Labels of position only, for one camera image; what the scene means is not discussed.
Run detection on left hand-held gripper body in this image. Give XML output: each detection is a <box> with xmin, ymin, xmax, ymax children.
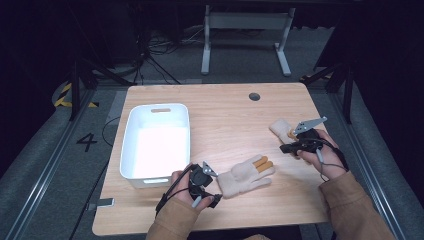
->
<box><xmin>188</xmin><ymin>161</ymin><xmax>220</xmax><ymax>202</ymax></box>

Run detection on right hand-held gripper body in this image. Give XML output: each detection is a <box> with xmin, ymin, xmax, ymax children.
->
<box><xmin>292</xmin><ymin>115</ymin><xmax>328</xmax><ymax>155</ymax></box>

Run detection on white plastic bin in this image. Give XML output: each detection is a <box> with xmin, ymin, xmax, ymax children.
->
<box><xmin>119</xmin><ymin>103</ymin><xmax>192</xmax><ymax>190</ymax></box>

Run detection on person's left hand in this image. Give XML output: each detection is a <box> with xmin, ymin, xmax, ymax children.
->
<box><xmin>170</xmin><ymin>161</ymin><xmax>215</xmax><ymax>212</ymax></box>

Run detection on person's right hand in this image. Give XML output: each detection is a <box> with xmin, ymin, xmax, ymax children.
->
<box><xmin>296</xmin><ymin>128</ymin><xmax>348</xmax><ymax>182</ymax></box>

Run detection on black metal stand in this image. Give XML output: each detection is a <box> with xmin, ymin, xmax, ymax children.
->
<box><xmin>299</xmin><ymin>61</ymin><xmax>355</xmax><ymax>125</ymax></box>
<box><xmin>67</xmin><ymin>55</ymin><xmax>135</xmax><ymax>122</ymax></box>

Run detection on yellow black floor tape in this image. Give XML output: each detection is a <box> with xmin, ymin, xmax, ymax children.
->
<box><xmin>53</xmin><ymin>81</ymin><xmax>100</xmax><ymax>109</ymax></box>

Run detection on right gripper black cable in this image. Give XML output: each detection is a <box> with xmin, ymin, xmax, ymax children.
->
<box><xmin>314</xmin><ymin>135</ymin><xmax>350</xmax><ymax>184</ymax></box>

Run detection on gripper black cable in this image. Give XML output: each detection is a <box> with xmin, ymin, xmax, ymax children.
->
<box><xmin>314</xmin><ymin>135</ymin><xmax>350</xmax><ymax>184</ymax></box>
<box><xmin>154</xmin><ymin>163</ymin><xmax>196</xmax><ymax>218</ymax></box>

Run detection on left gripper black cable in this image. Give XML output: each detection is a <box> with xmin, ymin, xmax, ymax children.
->
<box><xmin>154</xmin><ymin>163</ymin><xmax>196</xmax><ymax>218</ymax></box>

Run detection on black floor cable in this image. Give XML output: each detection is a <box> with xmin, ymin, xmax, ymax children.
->
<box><xmin>67</xmin><ymin>115</ymin><xmax>122</xmax><ymax>240</ymax></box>

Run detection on white metal desk frame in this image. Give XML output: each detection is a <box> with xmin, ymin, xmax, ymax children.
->
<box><xmin>200</xmin><ymin>4</ymin><xmax>297</xmax><ymax>78</ymax></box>

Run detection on bundle of floor cables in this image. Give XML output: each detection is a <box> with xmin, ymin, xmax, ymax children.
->
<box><xmin>132</xmin><ymin>25</ymin><xmax>205</xmax><ymax>86</ymax></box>

